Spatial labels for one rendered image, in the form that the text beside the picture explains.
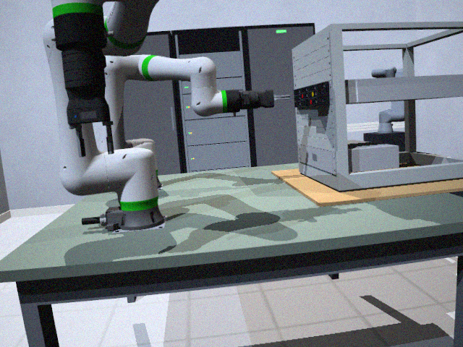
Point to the tan flat board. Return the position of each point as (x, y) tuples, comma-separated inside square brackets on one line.
[(324, 195)]

